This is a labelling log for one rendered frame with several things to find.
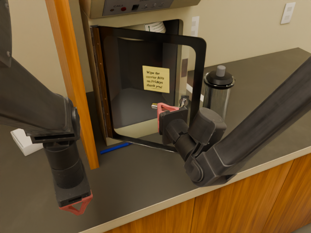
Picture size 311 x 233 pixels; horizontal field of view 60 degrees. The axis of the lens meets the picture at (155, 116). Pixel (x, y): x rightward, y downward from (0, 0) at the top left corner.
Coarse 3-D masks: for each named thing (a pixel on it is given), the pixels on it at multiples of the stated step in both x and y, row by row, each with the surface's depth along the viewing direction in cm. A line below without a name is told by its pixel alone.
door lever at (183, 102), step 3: (180, 99) 76; (183, 99) 76; (186, 99) 76; (180, 102) 76; (183, 102) 75; (186, 102) 76; (153, 105) 74; (156, 105) 74; (171, 105) 74; (180, 105) 74; (183, 105) 75; (186, 105) 77; (153, 108) 75; (156, 108) 74; (162, 108) 74; (165, 108) 74
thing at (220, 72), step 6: (222, 66) 92; (210, 72) 95; (216, 72) 95; (222, 72) 91; (210, 78) 92; (216, 78) 91; (222, 78) 91; (228, 78) 91; (216, 84) 91; (222, 84) 90
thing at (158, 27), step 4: (140, 24) 81; (144, 24) 82; (148, 24) 82; (152, 24) 83; (156, 24) 84; (160, 24) 85; (128, 28) 82; (132, 28) 82; (136, 28) 82; (140, 28) 82; (144, 28) 82; (148, 28) 82; (152, 28) 83; (156, 28) 84; (160, 28) 85; (164, 28) 88; (160, 32) 85; (164, 32) 87
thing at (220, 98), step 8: (208, 88) 94; (208, 96) 95; (216, 96) 94; (224, 96) 94; (208, 104) 97; (216, 104) 96; (224, 104) 96; (216, 112) 98; (224, 112) 99; (224, 120) 103
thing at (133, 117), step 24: (120, 48) 73; (144, 48) 70; (168, 48) 68; (192, 48) 66; (120, 72) 77; (192, 72) 70; (120, 96) 83; (144, 96) 80; (168, 96) 77; (192, 96) 74; (120, 120) 89; (144, 120) 85; (192, 120) 79; (144, 144) 92; (168, 144) 88
